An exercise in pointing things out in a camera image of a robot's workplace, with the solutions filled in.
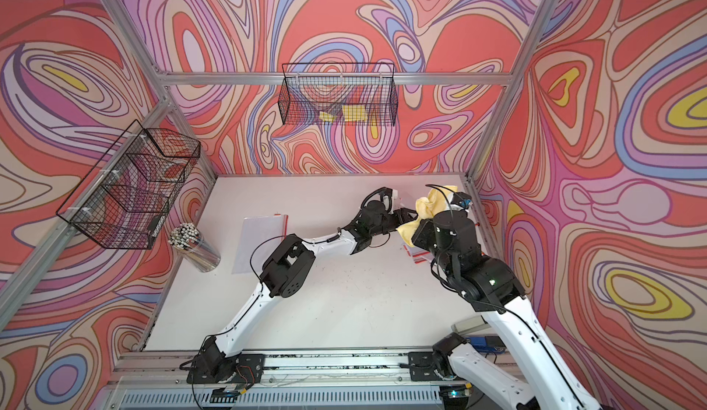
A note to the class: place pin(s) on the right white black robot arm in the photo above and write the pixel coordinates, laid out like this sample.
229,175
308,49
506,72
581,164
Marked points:
494,292

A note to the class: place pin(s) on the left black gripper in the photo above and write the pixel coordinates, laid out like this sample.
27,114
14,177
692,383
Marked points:
402,213

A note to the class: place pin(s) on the clear mesh document bag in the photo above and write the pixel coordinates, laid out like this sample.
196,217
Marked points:
259,237
418,255

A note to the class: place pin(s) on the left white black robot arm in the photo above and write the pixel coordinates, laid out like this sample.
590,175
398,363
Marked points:
282,275

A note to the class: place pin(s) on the black wire basket wall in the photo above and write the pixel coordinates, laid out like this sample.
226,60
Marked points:
124,200
314,93

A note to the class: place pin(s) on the black wire basket back wall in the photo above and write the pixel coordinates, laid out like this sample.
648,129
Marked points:
314,93

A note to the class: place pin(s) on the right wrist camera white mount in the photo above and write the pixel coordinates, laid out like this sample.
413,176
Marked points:
461,201

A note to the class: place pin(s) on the yellow sticky note pad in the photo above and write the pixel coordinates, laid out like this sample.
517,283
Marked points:
354,113

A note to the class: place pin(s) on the black wire basket left wall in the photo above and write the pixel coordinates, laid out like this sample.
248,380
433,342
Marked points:
124,200

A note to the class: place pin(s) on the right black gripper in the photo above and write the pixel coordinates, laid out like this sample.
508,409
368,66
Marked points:
427,228

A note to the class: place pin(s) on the aluminium front rail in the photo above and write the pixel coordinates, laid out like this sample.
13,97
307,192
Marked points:
291,367

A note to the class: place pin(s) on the blue black handled tool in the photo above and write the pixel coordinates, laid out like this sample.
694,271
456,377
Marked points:
480,334

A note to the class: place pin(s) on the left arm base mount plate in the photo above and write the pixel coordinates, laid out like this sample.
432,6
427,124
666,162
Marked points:
243,369

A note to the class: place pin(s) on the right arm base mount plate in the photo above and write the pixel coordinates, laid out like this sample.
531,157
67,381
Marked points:
422,366

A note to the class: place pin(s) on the yellow microfiber cloth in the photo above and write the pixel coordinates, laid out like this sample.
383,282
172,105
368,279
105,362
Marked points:
426,207

